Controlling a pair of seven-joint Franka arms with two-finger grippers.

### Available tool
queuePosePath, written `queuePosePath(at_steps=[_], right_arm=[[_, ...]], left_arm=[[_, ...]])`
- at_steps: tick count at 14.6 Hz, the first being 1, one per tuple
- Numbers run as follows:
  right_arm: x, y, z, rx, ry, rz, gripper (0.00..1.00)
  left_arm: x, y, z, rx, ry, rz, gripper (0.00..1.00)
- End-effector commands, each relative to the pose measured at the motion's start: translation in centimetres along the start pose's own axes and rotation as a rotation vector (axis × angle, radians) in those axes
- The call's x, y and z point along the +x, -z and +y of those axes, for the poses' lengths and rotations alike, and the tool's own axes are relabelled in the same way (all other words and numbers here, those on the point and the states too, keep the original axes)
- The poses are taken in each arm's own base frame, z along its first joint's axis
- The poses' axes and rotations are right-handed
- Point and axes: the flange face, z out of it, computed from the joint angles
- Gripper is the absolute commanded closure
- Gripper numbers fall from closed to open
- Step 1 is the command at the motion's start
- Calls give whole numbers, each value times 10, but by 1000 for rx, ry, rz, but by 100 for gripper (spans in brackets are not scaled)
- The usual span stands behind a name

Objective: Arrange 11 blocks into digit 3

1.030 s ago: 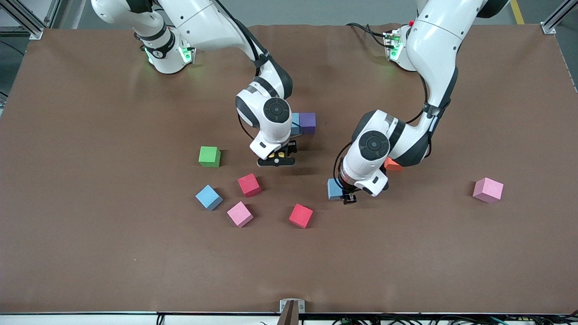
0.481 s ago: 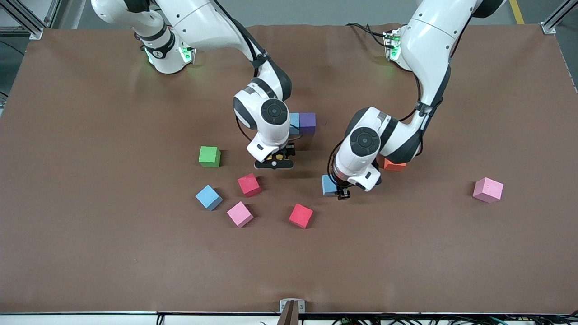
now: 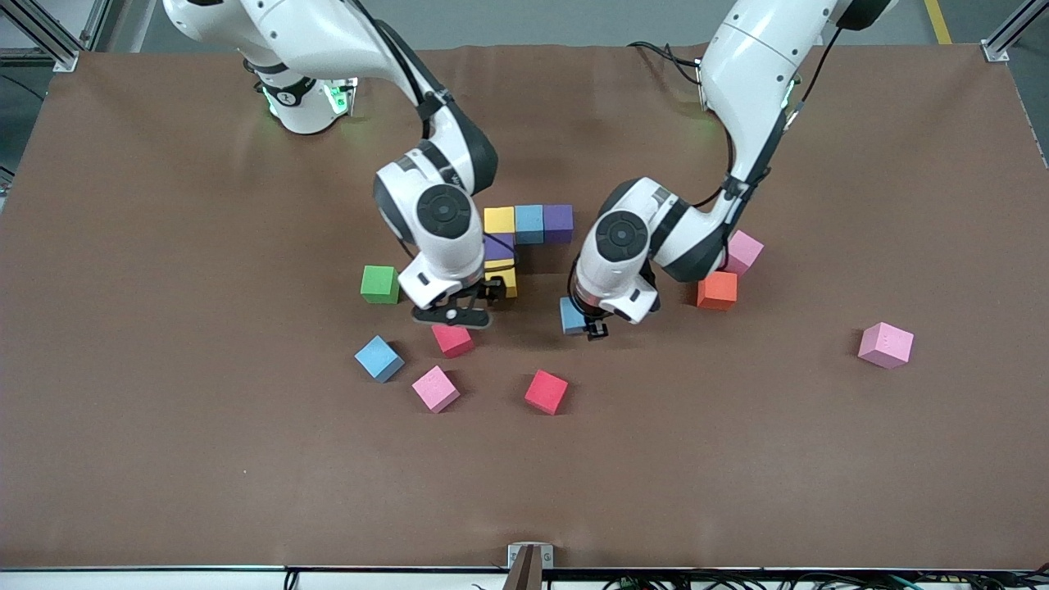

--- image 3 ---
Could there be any red foam cube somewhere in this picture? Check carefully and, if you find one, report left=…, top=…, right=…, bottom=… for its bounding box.
left=524, top=369, right=570, bottom=416
left=432, top=325, right=476, bottom=359

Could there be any orange foam cube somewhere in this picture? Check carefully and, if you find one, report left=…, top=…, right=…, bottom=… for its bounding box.
left=697, top=270, right=739, bottom=311

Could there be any green foam cube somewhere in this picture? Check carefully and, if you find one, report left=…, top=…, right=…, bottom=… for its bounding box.
left=360, top=265, right=402, bottom=306

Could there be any brown table mat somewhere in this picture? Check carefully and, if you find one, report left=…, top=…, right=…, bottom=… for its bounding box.
left=0, top=43, right=1049, bottom=572

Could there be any pink foam cube with dimples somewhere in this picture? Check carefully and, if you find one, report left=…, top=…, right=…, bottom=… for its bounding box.
left=857, top=321, right=915, bottom=370

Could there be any grey metal camera bracket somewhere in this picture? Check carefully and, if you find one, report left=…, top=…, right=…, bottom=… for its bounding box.
left=506, top=542, right=556, bottom=590

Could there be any black cable bundle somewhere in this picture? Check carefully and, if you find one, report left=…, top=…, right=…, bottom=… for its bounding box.
left=467, top=571, right=1049, bottom=590

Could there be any aluminium frame profile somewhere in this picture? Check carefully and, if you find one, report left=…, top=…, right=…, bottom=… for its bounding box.
left=0, top=0, right=124, bottom=73
left=982, top=0, right=1049, bottom=63

